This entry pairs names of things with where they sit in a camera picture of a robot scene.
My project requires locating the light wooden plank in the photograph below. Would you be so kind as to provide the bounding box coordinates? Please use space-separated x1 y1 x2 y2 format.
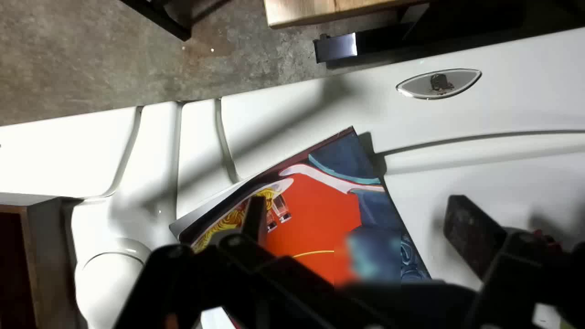
261 0 427 29

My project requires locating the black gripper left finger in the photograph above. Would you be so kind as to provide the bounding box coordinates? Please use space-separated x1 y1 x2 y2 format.
241 194 270 245

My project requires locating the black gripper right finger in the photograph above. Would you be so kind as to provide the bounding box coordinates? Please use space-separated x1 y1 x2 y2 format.
442 194 509 279

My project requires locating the black stand leg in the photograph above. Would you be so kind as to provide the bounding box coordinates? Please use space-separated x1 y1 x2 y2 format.
118 0 197 44

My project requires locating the brown white-edged cabinet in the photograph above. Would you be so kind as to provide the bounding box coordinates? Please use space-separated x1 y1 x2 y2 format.
0 192 83 329

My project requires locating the red and blue magazine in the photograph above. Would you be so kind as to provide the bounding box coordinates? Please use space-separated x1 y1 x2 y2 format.
169 126 431 289

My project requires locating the clear oval lid handle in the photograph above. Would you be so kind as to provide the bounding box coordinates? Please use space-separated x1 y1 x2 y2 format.
392 66 484 102

